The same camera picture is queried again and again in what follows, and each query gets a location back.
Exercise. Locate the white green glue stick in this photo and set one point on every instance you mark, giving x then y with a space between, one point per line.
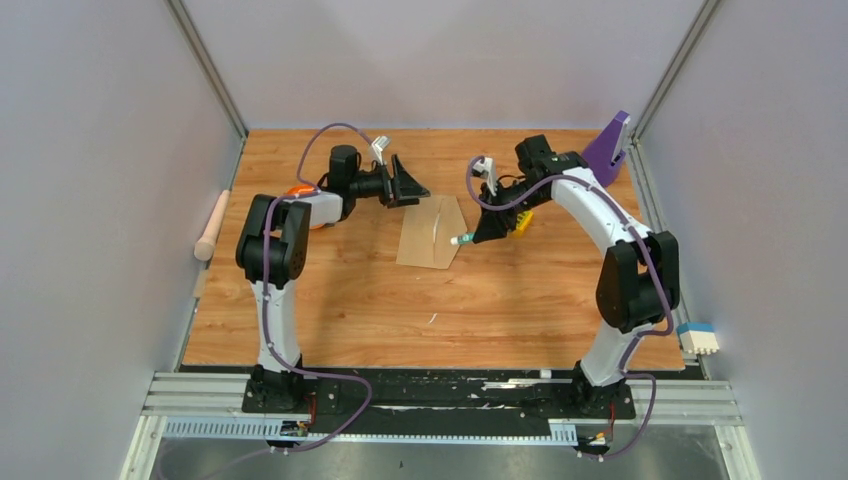
462 239

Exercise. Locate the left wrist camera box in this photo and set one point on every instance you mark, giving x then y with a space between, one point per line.
377 147

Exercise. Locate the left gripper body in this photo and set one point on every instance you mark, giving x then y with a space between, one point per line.
386 195

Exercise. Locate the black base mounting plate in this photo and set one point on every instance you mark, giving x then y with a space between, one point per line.
440 401

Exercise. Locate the yellow toy window brick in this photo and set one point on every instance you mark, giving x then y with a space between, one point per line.
523 221

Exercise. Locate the wooden rolling pin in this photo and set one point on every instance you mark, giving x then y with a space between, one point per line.
205 246

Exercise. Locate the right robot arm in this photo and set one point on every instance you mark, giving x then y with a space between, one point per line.
638 286

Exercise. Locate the letter paper sheet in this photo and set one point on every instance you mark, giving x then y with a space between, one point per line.
436 223

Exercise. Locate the brown paper envelope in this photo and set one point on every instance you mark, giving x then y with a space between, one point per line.
415 247

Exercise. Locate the slotted cable duct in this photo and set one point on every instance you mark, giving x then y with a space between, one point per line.
560 434

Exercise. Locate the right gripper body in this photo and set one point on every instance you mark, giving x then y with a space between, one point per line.
503 196

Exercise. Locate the orange toy track loop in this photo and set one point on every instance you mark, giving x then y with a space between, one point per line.
321 204

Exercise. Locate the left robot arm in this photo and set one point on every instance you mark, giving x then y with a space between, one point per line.
272 252

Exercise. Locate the purple plastic stand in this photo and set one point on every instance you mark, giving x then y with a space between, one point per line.
605 153

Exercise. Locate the white blue toy brick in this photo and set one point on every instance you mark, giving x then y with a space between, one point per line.
697 338

